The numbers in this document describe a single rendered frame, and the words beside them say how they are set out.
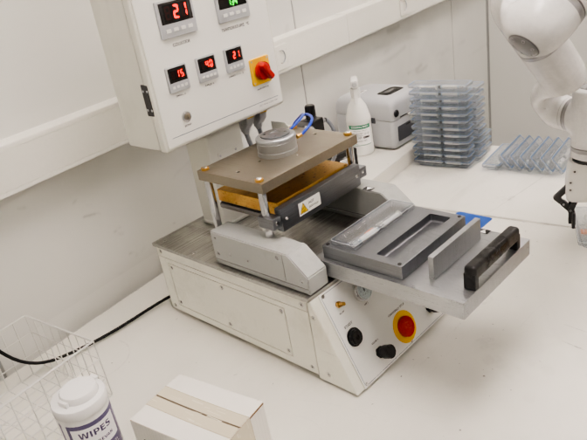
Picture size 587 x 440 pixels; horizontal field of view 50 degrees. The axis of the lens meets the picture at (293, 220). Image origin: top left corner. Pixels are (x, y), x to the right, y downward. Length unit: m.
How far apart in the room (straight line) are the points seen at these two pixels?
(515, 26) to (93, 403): 0.87
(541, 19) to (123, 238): 1.05
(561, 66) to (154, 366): 0.99
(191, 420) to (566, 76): 0.94
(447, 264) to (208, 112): 0.56
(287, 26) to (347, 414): 1.28
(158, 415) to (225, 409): 0.11
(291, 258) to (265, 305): 0.15
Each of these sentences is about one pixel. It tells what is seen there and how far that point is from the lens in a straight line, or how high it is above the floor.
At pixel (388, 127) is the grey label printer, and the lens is 2.05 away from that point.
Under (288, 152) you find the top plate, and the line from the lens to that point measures 1.19.
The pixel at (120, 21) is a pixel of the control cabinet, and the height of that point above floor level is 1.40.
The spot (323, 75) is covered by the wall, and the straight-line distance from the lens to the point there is 2.18.
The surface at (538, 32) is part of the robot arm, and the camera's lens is 1.05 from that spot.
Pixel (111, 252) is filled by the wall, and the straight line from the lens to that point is 1.57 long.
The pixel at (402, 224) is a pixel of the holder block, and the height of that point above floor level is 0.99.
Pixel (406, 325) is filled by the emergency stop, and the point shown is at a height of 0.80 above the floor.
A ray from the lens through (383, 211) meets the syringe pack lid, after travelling 1.16.
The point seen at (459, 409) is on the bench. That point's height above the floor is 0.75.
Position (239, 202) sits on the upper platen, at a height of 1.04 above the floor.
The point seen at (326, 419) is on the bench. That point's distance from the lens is 1.10.
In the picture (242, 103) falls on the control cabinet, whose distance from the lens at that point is 1.32.
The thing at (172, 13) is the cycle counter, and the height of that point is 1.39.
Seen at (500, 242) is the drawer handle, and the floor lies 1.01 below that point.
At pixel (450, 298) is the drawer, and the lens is 0.96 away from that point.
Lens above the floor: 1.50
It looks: 25 degrees down
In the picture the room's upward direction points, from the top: 10 degrees counter-clockwise
